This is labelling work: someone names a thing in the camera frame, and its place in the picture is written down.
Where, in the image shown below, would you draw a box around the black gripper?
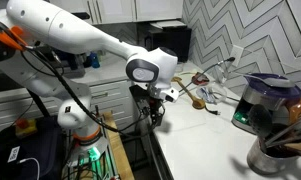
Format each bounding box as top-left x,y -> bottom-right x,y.
148,95 -> 167,128

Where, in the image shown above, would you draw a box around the wooden spoon with round bowl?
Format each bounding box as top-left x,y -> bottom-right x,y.
171,76 -> 207,111

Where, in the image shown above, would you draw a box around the black slotted spoon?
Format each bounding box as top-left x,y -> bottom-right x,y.
247,103 -> 275,152

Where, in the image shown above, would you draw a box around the wooden board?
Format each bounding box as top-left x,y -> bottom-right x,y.
102,111 -> 135,180

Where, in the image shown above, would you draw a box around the white lower cabinet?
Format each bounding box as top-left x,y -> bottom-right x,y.
0,78 -> 139,135

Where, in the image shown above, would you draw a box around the blue white packet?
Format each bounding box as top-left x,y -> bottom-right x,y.
201,87 -> 218,103

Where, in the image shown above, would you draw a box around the large clear glass bowl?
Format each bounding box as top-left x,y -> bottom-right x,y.
195,84 -> 233,106

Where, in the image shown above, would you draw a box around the clear drinking glass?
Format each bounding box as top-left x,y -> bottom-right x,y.
217,61 -> 231,85

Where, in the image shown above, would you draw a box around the blue bottle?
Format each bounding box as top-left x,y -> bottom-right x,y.
89,51 -> 101,70

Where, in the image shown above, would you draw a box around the white paper sheet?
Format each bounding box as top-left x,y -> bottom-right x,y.
149,19 -> 188,30

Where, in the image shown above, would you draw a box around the black countertop appliance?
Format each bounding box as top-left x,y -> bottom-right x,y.
54,49 -> 87,80

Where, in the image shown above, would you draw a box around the purple lidded steel appliance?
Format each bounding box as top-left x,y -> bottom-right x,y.
231,72 -> 301,135

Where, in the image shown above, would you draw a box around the steel utensil holder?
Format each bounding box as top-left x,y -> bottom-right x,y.
246,137 -> 301,176

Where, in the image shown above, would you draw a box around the black tripod stand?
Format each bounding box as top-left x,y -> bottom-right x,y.
25,88 -> 52,118

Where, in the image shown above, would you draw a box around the black bag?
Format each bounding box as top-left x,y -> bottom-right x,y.
0,115 -> 65,180

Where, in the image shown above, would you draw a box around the yellow red emergency stop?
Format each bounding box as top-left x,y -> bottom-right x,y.
14,118 -> 38,140

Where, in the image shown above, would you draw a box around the brown orange utensil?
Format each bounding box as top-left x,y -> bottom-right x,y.
287,96 -> 301,125

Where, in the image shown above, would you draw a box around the light wooden turner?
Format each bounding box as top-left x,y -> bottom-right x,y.
284,141 -> 301,158

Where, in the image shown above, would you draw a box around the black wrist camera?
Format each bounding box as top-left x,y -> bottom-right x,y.
128,84 -> 152,116

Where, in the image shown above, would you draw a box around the black plug cable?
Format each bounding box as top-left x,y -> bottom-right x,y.
204,104 -> 222,117

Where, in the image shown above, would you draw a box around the grey gooseneck cable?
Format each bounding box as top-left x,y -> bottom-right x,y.
178,56 -> 237,93

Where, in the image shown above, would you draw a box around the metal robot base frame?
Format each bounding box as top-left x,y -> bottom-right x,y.
61,131 -> 120,180

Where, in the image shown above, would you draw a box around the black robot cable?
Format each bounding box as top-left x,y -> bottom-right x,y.
21,44 -> 166,138

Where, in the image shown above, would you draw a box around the white wall outlet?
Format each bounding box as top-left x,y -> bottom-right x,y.
229,44 -> 245,68

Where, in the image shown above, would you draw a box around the metal utensil handles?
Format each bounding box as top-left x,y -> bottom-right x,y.
264,112 -> 301,149

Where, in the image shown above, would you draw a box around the white charging cable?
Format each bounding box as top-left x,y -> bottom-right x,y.
17,157 -> 41,180

